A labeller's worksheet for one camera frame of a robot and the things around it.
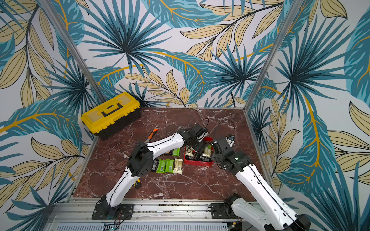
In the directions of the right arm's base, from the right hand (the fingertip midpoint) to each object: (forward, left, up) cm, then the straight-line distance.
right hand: (218, 154), depth 76 cm
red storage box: (+2, +10, -15) cm, 18 cm away
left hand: (+12, +8, -13) cm, 20 cm away
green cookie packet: (0, +27, -16) cm, 32 cm away
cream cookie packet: (+1, +22, -15) cm, 27 cm away
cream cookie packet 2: (+9, +3, -14) cm, 17 cm away
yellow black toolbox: (+26, +66, +1) cm, 71 cm away
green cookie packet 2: (+9, +23, -15) cm, 29 cm away
